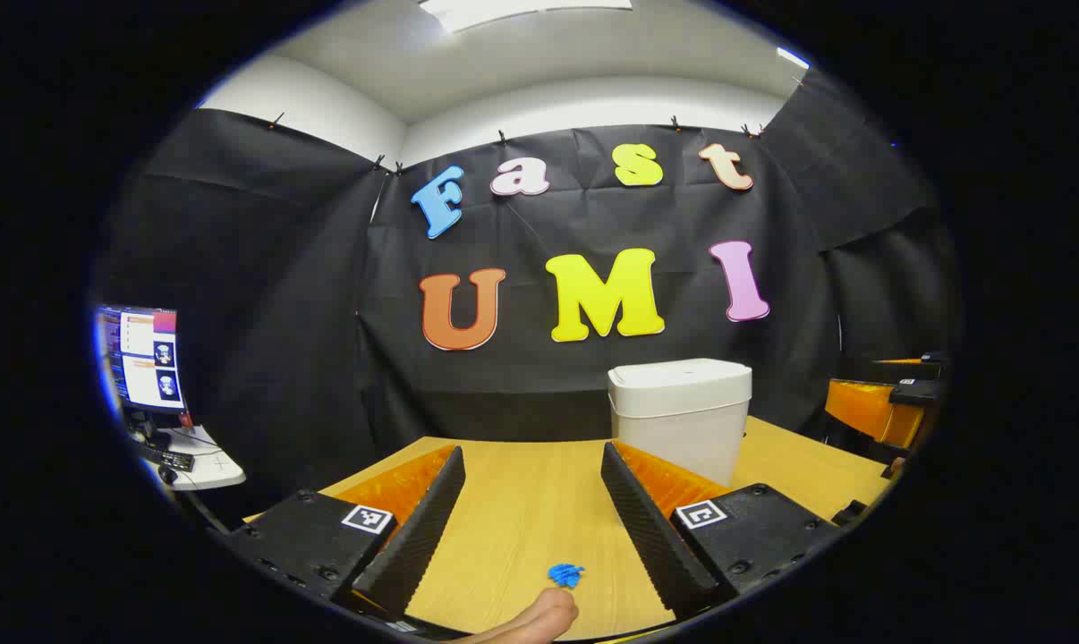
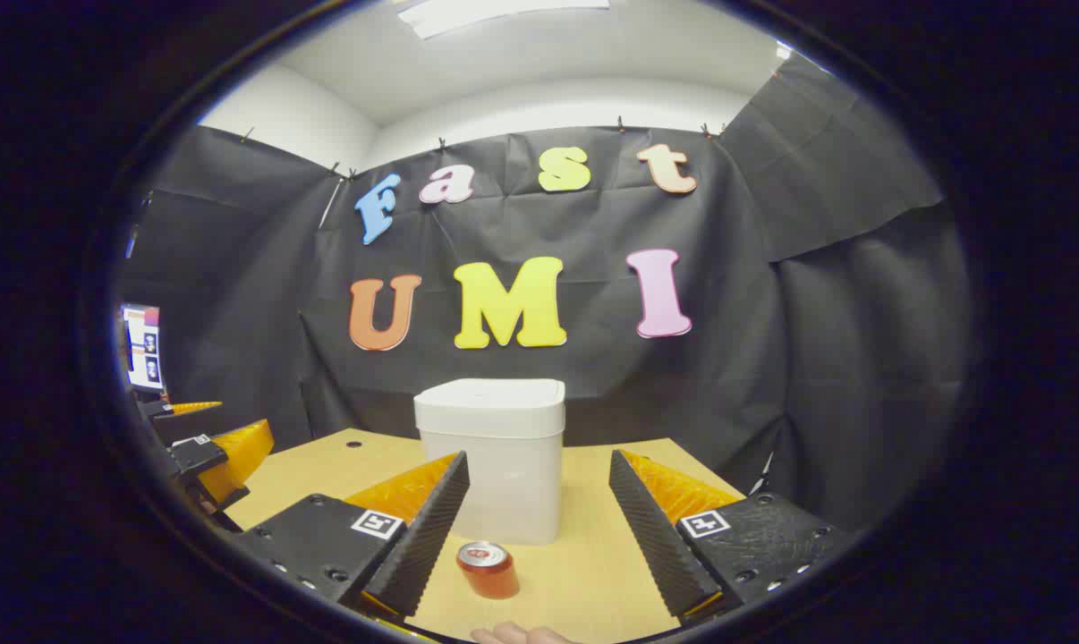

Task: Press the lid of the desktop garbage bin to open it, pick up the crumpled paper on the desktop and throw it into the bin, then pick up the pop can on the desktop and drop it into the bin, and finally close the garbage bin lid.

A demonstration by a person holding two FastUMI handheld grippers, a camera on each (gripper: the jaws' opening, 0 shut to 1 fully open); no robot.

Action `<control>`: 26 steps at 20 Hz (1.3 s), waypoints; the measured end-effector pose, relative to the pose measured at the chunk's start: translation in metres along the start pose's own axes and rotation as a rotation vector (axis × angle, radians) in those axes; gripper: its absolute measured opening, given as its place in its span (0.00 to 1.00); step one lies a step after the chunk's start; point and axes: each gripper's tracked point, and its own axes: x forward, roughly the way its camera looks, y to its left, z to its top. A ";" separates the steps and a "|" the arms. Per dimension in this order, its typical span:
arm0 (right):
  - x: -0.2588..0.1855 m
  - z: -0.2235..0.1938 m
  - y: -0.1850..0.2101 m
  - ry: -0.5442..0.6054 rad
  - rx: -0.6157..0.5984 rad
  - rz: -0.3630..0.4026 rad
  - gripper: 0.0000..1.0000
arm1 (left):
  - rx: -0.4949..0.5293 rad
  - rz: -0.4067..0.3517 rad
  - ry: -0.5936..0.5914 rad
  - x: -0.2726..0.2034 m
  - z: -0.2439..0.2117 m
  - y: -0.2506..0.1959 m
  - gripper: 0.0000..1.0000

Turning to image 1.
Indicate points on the wooden desktop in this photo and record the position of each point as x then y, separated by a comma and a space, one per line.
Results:
531, 501

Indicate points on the blue paper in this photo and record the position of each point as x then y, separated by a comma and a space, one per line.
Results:
565, 575

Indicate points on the black keyboard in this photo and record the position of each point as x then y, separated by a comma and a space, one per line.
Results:
171, 458

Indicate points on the black backdrop cloth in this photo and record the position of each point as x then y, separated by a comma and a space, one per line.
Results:
522, 394

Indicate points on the ceiling light panel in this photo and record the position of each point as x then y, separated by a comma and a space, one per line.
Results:
522, 11

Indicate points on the computer monitor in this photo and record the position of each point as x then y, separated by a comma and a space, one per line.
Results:
150, 358

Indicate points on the white side table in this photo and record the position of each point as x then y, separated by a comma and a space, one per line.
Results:
213, 465

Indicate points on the white desktop garbage bin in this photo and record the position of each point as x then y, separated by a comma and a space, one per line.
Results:
683, 420

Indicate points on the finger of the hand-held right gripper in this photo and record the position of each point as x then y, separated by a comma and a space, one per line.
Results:
862, 410

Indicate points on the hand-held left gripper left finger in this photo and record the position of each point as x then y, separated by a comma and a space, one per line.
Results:
419, 537

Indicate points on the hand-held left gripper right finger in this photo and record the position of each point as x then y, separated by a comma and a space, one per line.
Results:
651, 537

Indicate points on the black computer mouse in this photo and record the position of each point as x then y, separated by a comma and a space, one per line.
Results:
165, 475

